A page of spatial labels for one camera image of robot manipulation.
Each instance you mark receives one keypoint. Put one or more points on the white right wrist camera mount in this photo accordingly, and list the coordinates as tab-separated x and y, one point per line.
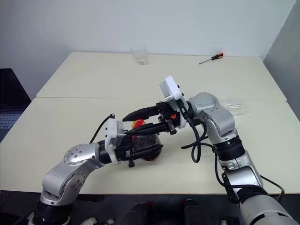
172	87

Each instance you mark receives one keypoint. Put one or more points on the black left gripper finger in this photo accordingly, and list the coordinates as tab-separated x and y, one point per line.
150	150

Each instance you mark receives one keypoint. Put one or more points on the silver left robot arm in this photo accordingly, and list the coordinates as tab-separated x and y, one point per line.
68	173

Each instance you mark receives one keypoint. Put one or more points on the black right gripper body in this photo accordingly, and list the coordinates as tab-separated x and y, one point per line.
167	112

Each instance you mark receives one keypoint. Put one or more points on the black open laptop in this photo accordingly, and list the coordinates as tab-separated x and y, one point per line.
11	93

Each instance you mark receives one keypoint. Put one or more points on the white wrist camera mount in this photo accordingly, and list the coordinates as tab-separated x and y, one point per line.
111	131
172	87

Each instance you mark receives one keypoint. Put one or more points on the white rounded object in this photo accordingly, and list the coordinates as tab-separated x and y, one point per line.
89	221

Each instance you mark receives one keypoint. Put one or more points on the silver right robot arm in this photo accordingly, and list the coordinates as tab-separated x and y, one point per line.
211	110

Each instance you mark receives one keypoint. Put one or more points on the small white object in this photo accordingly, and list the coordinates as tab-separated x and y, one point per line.
109	221

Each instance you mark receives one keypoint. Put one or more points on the clear bottle with dark drink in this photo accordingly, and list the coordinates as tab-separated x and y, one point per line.
146	141

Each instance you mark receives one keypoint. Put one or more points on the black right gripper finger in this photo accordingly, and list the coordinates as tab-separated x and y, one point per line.
143	113
152	128

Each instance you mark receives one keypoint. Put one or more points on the clear tumbler glass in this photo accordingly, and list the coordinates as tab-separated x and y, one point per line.
139	55

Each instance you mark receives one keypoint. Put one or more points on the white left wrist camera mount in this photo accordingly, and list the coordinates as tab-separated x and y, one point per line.
111	131

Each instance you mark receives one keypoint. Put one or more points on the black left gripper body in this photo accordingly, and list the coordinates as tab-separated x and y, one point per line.
126	152

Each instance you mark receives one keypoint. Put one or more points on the orange and black screwdriver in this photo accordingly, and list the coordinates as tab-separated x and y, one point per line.
218	55

